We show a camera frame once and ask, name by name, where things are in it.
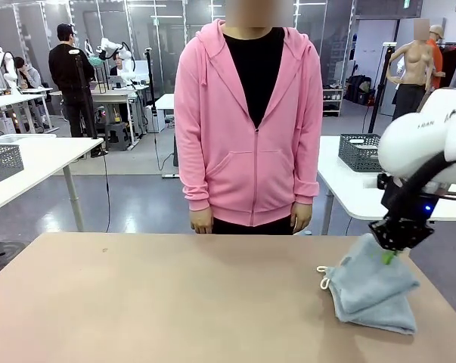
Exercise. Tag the seated person in grey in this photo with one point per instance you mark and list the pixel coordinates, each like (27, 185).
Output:
(29, 75)

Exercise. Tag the white lab desk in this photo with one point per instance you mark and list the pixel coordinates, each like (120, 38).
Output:
(110, 94)

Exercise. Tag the black pole stand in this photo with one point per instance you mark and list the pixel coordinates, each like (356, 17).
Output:
(150, 75)

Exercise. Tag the long white workbench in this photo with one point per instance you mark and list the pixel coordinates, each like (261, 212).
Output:
(12, 99)

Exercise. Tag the mannequin with orange shirt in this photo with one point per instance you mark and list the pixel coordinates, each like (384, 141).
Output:
(437, 56)

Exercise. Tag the seated person behind laptop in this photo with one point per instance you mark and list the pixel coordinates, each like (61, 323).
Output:
(118, 70)

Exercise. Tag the white shallow tray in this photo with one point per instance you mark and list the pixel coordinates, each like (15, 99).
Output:
(8, 139)

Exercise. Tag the grey step stool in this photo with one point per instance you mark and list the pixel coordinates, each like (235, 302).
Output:
(118, 136)

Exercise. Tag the bare torso mannequin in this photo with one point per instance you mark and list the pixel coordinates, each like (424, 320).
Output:
(413, 64)

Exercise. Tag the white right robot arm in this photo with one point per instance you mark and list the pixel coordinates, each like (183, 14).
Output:
(409, 140)

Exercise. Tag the black stand with white head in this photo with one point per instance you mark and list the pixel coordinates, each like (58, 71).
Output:
(379, 87)

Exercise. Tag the black bags pile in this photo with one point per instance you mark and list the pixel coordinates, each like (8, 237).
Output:
(358, 89)

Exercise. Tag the black round stand base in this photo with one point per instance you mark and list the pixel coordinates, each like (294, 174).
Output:
(4, 257)

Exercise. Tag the person in black with cap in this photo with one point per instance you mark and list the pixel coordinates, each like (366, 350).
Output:
(67, 72)

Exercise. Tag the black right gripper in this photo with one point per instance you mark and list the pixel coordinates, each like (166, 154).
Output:
(401, 234)

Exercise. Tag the person's right hand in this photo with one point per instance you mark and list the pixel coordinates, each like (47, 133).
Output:
(202, 222)

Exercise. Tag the white side table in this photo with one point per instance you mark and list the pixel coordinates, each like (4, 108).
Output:
(345, 189)
(42, 159)

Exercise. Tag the person in pink hoodie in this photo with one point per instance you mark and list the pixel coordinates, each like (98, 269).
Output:
(220, 151)

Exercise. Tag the grey perforated basket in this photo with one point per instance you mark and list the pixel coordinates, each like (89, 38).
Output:
(4, 162)
(358, 159)

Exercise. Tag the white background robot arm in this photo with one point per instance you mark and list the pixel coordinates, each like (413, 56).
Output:
(125, 68)
(9, 68)

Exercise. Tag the black camera tripod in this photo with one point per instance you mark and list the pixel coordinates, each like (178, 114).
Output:
(87, 106)

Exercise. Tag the white shoe rack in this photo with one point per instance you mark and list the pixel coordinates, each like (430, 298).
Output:
(331, 102)

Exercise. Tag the white standing desk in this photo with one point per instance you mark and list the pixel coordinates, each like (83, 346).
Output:
(165, 102)

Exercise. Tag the light blue towel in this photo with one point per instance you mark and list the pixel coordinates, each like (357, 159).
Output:
(371, 295)

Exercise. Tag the person's left hand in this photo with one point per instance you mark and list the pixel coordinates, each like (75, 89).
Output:
(301, 218)

